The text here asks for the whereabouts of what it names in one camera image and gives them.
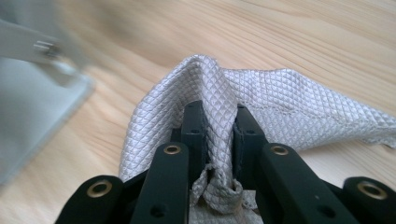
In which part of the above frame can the grey quilted cloth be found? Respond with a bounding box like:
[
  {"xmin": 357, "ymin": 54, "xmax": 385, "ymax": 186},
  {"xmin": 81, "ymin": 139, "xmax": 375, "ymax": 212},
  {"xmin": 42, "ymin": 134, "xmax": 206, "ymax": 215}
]
[{"xmin": 119, "ymin": 54, "xmax": 396, "ymax": 224}]

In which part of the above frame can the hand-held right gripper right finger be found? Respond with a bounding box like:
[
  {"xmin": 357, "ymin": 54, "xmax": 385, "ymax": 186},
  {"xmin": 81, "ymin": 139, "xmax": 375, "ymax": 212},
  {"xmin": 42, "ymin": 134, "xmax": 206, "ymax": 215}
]
[{"xmin": 232, "ymin": 104, "xmax": 269, "ymax": 191}]

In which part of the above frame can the grey metal expandable rack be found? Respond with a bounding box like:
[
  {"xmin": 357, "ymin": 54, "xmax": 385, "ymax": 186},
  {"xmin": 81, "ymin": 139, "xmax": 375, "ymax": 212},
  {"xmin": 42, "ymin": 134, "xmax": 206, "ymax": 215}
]
[{"xmin": 0, "ymin": 17, "xmax": 96, "ymax": 188}]

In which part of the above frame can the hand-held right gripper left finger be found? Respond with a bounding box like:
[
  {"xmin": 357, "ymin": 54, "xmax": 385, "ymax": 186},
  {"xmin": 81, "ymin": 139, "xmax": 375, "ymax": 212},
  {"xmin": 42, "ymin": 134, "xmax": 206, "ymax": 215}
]
[{"xmin": 170, "ymin": 100, "xmax": 209, "ymax": 188}]

